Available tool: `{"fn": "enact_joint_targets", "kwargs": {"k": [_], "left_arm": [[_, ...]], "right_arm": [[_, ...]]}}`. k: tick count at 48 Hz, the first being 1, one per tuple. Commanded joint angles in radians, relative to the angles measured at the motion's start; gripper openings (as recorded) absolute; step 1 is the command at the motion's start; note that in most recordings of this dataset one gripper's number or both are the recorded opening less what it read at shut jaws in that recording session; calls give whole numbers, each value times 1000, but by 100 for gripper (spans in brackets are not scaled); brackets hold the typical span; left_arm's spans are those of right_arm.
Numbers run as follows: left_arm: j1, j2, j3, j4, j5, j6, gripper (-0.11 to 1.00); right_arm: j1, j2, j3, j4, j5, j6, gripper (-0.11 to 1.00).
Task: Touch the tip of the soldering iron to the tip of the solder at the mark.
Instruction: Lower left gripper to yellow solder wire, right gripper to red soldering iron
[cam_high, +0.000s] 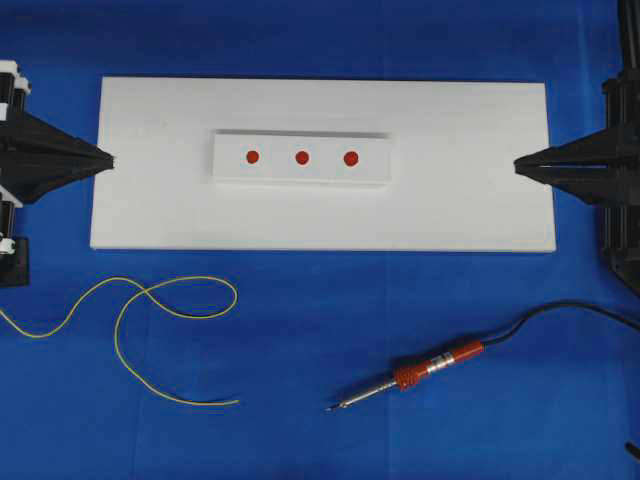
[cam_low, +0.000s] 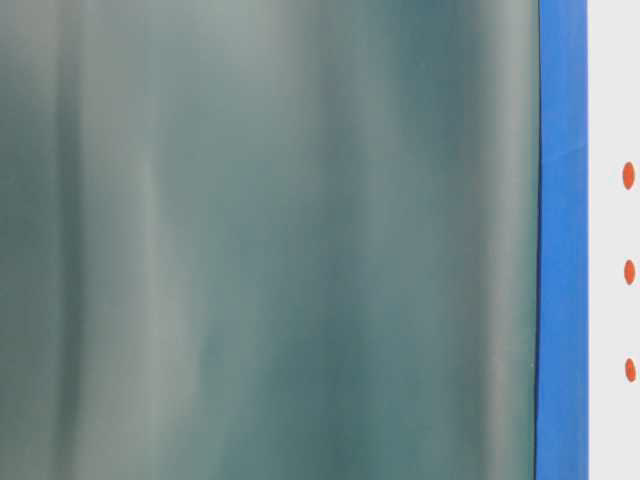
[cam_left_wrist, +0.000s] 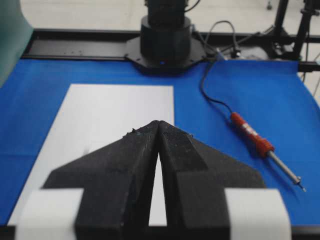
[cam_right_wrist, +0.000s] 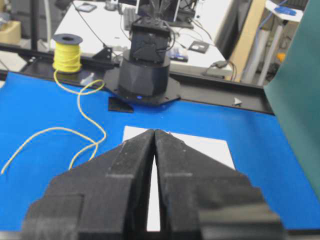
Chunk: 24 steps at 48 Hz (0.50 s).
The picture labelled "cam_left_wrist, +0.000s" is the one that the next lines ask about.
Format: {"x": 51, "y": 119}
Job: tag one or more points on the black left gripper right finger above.
{"x": 195, "y": 177}

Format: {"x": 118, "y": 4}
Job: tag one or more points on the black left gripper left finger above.
{"x": 117, "y": 182}

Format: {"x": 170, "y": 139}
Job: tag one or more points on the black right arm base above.
{"x": 165, "y": 42}

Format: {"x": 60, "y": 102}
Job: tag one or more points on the black stand pole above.
{"x": 278, "y": 34}

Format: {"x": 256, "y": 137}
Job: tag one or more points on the green backdrop curtain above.
{"x": 15, "y": 33}

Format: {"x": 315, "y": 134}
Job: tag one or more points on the black aluminium frame rail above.
{"x": 110, "y": 45}

